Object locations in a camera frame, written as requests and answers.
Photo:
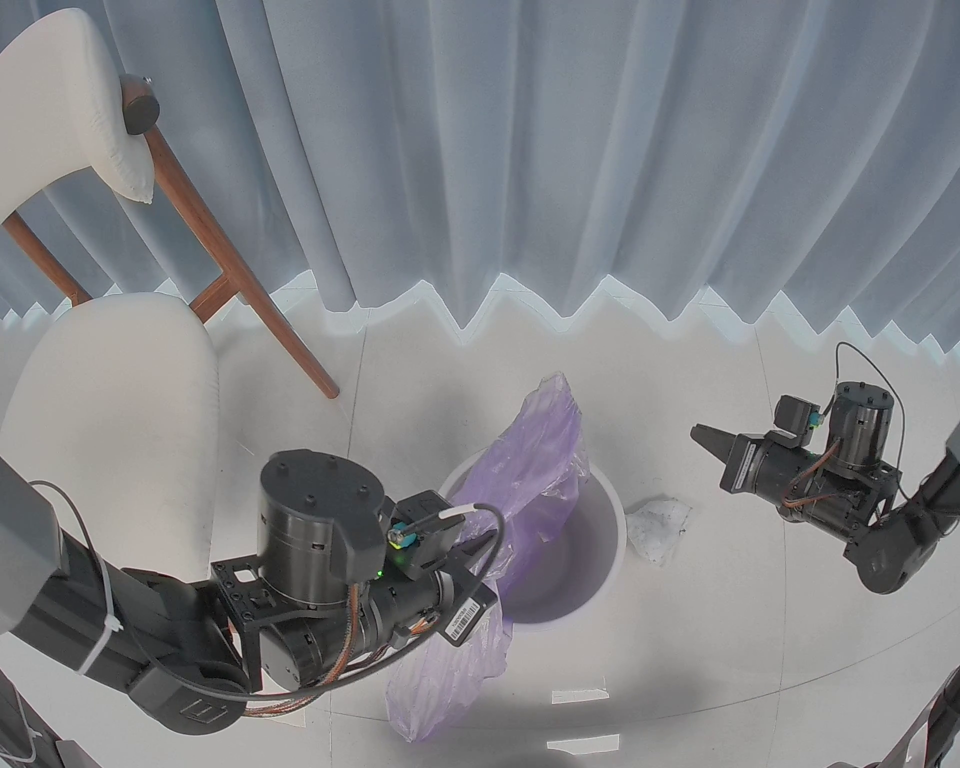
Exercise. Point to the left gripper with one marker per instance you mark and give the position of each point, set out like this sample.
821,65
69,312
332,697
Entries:
420,611

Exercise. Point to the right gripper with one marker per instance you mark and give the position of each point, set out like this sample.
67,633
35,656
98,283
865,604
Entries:
780,476

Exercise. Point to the white trash bin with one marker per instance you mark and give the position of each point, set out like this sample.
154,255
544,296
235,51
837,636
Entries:
570,585

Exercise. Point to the purple plastic bag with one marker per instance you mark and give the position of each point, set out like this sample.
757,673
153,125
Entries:
540,465

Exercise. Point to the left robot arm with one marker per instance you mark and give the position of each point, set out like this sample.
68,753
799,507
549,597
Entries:
300,525

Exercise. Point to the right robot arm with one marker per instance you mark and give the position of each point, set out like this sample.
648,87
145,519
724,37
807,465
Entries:
862,427

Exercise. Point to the crumpled white paper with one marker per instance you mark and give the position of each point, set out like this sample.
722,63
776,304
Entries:
660,529

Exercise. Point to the pale blue curtain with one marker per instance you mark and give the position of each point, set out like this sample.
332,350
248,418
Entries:
525,150

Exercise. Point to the white cushioned wooden chair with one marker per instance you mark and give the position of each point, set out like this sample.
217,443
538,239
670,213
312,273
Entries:
112,412

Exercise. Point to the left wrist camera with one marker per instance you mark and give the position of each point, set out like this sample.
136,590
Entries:
427,547

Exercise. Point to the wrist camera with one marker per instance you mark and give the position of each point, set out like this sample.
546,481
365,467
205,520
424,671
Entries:
427,547
793,416

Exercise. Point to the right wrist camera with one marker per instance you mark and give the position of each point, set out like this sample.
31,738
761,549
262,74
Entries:
793,416

